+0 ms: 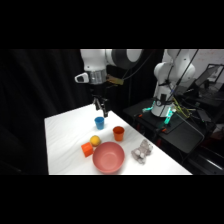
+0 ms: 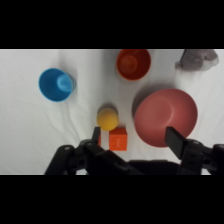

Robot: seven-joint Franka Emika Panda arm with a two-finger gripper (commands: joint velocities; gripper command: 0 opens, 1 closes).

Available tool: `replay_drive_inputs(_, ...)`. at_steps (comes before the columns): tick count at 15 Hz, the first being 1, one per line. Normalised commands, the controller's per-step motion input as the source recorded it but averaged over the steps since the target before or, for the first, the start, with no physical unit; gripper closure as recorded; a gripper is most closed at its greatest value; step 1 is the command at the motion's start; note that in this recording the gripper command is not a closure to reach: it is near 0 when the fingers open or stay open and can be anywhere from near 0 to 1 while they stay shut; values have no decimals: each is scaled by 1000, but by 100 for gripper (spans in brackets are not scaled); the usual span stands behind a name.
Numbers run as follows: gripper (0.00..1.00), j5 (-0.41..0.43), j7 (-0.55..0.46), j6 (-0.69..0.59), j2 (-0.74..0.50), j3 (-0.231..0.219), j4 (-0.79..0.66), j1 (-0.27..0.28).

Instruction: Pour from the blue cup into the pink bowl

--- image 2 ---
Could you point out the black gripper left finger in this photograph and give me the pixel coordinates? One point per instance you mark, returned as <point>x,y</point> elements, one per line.
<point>73,160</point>

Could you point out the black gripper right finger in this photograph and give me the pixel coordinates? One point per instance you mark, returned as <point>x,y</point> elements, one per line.
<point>196,158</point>

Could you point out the blue plastic cup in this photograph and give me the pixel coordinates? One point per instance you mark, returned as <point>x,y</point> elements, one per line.
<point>50,85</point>

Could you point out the pink plastic bowl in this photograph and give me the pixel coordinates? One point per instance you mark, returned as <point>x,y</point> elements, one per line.
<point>160,113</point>

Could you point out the orange plastic cup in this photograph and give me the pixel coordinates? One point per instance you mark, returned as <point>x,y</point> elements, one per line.
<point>133,65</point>

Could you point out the orange cube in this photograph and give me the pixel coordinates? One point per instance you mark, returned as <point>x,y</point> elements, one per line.
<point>118,140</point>

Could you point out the yellow ball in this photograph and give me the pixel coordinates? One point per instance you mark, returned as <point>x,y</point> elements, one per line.
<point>107,119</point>

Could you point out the crumpled gray plastic wrap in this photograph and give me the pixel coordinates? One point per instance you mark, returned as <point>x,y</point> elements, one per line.
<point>196,60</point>

